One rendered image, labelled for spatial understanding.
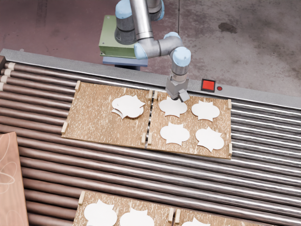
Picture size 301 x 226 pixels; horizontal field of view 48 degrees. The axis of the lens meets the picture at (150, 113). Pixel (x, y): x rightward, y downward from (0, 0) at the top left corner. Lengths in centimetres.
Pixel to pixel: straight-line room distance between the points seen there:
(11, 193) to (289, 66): 279
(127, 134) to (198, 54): 185
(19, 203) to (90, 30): 239
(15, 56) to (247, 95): 134
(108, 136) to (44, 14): 235
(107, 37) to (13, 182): 101
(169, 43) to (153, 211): 74
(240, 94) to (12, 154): 121
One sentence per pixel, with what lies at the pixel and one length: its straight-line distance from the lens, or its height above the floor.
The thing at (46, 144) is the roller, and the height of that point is 92.
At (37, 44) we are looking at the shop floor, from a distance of 352.
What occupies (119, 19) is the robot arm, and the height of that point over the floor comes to 112.
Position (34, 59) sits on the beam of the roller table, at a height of 91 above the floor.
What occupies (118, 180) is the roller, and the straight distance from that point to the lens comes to 160.
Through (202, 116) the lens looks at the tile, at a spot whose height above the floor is 95.
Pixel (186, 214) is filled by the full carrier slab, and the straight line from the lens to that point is 154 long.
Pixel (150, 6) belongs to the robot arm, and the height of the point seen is 121.
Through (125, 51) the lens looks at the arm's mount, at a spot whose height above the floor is 92.
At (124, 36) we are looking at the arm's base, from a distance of 201.
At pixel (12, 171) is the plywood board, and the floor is 104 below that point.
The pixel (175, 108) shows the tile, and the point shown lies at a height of 95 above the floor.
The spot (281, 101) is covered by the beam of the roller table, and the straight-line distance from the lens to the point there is 201.
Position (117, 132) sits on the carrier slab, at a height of 94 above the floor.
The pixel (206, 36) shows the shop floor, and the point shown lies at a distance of 359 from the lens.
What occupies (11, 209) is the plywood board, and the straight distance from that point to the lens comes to 150.
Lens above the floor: 239
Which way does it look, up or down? 56 degrees down
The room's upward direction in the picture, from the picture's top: 5 degrees clockwise
